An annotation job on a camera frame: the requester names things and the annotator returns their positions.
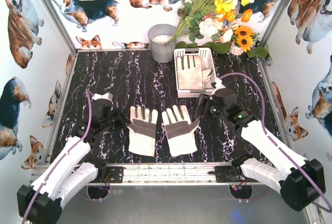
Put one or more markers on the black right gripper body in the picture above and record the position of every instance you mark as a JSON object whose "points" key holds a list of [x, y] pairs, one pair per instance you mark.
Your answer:
{"points": [[205, 105]]}

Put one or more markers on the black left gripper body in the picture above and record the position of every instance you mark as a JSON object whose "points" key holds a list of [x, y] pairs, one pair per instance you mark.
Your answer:
{"points": [[114, 117]]}

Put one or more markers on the white glove with green fingers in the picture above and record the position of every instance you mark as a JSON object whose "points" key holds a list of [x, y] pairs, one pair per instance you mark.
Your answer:
{"points": [[206, 74]]}

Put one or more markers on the white grey glove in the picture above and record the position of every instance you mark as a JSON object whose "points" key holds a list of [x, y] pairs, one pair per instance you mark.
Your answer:
{"points": [[142, 131], [189, 72]]}

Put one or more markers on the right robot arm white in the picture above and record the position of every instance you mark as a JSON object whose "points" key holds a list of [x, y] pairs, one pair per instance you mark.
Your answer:
{"points": [[299, 181]]}

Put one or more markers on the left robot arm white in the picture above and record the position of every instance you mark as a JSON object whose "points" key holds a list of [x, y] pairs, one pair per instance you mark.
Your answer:
{"points": [[44, 200]]}

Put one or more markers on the white perforated storage basket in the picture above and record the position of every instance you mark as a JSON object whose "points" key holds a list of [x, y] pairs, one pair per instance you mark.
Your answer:
{"points": [[207, 62]]}

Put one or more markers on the green moss ball right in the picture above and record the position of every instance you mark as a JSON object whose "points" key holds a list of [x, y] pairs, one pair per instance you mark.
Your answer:
{"points": [[259, 51]]}

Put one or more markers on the green moss ball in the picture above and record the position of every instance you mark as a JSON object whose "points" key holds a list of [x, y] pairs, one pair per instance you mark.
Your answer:
{"points": [[259, 51], [182, 44]]}

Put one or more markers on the green moss ball left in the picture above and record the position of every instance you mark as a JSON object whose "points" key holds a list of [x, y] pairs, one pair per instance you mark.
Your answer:
{"points": [[182, 44]]}

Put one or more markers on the sunflower pot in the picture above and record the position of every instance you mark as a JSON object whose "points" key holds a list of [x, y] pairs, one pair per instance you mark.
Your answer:
{"points": [[243, 40]]}

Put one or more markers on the grey metal bucket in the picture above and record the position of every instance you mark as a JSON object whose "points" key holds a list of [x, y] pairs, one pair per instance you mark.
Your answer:
{"points": [[161, 44]]}

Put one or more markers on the artificial flower bouquet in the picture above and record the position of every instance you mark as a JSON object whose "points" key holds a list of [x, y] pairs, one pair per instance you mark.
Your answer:
{"points": [[216, 20]]}

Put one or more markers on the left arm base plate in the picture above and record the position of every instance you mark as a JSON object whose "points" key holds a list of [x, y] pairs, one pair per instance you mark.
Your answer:
{"points": [[110, 174]]}

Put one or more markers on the aluminium front rail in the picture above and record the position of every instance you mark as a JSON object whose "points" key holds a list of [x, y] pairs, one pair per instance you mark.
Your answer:
{"points": [[161, 174]]}

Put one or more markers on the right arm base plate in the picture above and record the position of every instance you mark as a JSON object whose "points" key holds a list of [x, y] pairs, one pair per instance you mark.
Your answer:
{"points": [[230, 173]]}

